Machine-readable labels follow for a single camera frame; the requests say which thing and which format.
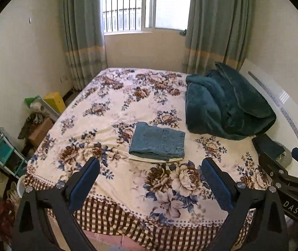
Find white folded pants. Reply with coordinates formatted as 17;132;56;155
129;155;183;164

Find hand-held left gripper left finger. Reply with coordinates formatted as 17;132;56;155
12;157;101;251

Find brown cardboard box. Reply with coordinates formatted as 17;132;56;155
27;117;54;147

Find red patterned cloth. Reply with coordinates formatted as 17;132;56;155
0;191;21;238

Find green plastic bag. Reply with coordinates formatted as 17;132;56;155
24;95;43;110

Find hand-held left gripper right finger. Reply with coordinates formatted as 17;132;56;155
201;158;288;251

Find teal storage shelf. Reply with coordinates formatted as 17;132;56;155
0;123;28;177

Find blue jeans pants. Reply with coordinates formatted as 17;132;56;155
129;122;186;162

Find barred window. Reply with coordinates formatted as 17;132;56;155
101;0;193;35

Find yellow box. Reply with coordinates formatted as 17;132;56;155
43;91;66;114

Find teal plush blanket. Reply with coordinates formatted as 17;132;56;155
185;62;277;141

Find white headboard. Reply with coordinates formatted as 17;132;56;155
239;58;298;182

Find floral bed sheet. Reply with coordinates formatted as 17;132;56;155
24;67;272;250

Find grey-green curtain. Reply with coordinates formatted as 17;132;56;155
182;0;254;75
59;0;108;91

